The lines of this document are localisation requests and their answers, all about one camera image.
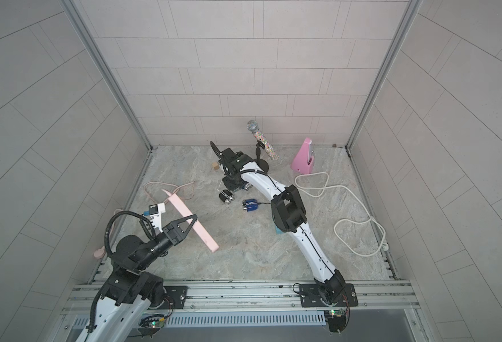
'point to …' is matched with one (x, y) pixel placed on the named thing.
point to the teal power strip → (279, 231)
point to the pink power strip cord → (100, 252)
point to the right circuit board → (336, 318)
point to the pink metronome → (303, 161)
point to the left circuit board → (150, 325)
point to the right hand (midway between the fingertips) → (233, 184)
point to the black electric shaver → (227, 197)
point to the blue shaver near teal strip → (250, 204)
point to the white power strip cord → (385, 244)
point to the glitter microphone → (253, 127)
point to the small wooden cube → (216, 166)
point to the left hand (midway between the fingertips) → (199, 220)
